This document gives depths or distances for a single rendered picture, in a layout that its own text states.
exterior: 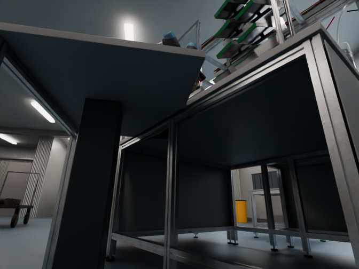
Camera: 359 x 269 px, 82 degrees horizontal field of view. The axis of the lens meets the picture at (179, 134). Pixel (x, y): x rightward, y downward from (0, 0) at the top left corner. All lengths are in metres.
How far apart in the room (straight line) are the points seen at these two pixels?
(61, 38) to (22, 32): 0.11
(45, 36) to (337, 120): 0.85
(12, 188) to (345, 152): 10.94
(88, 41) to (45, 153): 8.47
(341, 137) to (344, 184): 0.11
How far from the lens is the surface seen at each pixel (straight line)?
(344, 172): 0.62
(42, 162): 9.08
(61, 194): 1.47
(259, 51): 1.07
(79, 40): 0.77
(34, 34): 0.81
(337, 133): 0.63
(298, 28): 2.58
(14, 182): 11.14
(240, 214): 6.74
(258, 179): 3.20
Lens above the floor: 0.34
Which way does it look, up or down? 20 degrees up
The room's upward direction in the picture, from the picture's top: 1 degrees clockwise
